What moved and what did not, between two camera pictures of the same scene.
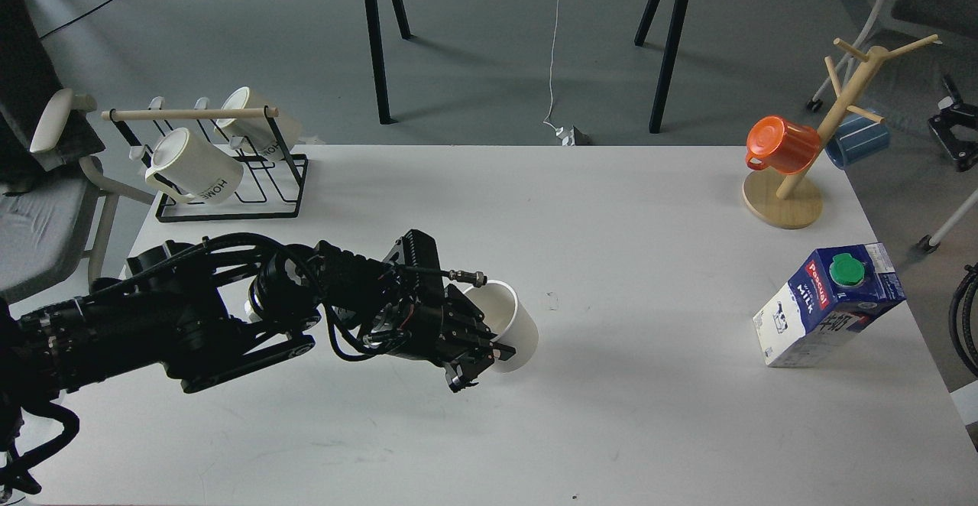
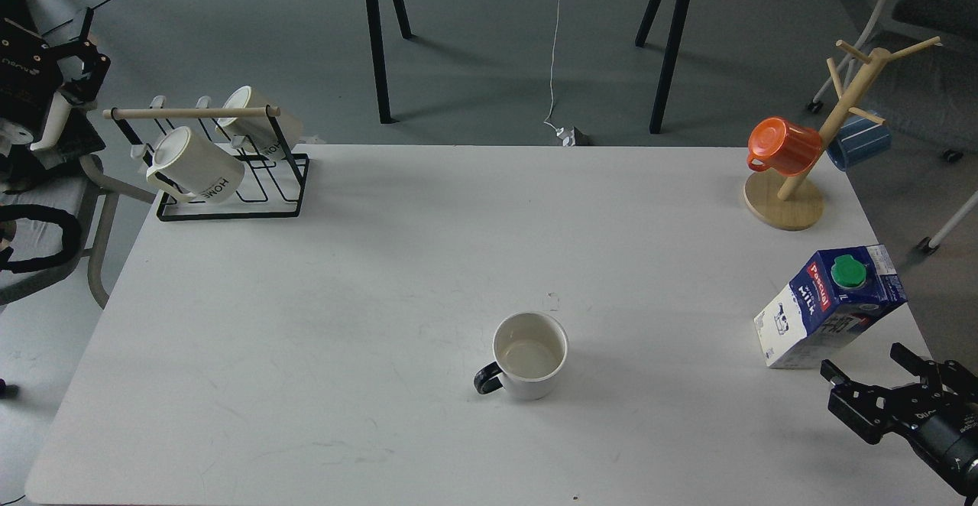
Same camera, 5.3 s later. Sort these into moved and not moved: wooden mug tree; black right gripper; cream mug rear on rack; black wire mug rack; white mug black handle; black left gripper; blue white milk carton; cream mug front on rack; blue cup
Moved: black right gripper; white mug black handle; black left gripper
Not moved: blue cup; cream mug front on rack; blue white milk carton; black wire mug rack; cream mug rear on rack; wooden mug tree
